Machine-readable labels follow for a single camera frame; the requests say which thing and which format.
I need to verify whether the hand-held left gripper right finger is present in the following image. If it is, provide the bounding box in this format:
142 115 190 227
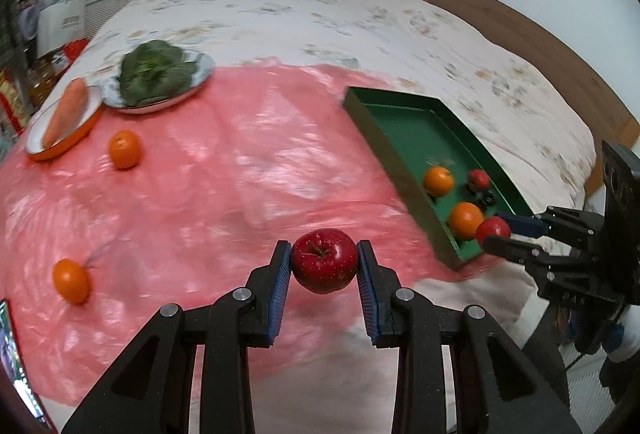
356 240 583 434

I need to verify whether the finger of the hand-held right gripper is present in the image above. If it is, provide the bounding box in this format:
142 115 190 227
482 235 556 267
495 213 549 238

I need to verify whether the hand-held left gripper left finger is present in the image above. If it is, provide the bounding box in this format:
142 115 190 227
61 240 293 434

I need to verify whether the orange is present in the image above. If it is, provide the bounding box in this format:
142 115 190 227
108 129 141 170
447 202 485 241
52 258 92 305
423 166 455 196

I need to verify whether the green tray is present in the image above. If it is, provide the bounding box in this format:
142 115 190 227
342 86 535 271

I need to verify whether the person's right hand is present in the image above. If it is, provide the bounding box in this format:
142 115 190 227
602 323 626 353

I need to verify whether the pink plastic sheet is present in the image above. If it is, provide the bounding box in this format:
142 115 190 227
0 59 481 407

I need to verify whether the wooden headboard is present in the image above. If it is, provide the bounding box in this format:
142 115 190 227
419 0 640 200

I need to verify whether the striped white plate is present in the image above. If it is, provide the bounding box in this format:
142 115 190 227
101 52 216 115

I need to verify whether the green leafy vegetable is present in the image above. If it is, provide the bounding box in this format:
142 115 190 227
118 40 198 107

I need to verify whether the red smartphone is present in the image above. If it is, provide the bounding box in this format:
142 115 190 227
0 299 53 432

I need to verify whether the carrot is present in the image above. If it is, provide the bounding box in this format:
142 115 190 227
42 78 89 149

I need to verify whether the orange-rimmed white plate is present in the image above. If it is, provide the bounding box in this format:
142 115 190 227
25 84 105 161

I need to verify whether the cooking oil bottle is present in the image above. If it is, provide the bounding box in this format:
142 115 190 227
27 57 66 108

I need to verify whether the red plastic bag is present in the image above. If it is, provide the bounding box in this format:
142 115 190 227
57 39 91 62

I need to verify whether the red yellow rice bag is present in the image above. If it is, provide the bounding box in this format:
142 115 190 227
0 67 31 135

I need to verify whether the white cardboard box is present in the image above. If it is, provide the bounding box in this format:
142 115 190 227
37 0 86 58

